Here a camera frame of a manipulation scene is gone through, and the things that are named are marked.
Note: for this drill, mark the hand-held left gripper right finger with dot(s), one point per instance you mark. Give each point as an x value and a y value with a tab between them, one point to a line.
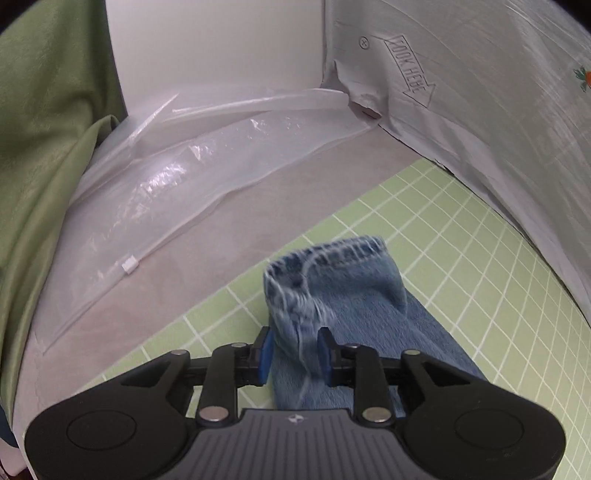
325	362

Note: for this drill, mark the white carrot-print cloth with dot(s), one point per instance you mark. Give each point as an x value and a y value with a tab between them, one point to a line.
485	92

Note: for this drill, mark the clear plastic zipper bag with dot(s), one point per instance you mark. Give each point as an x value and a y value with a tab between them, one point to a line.
161	194

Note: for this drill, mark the blue denim jeans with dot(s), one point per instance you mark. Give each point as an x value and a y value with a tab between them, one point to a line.
360	295

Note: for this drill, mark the green grid-pattern mat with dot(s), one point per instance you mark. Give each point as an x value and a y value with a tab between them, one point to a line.
485	277

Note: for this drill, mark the green curtain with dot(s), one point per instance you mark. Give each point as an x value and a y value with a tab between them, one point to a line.
37	138

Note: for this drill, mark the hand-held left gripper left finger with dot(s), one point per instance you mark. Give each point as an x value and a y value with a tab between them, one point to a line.
263	362

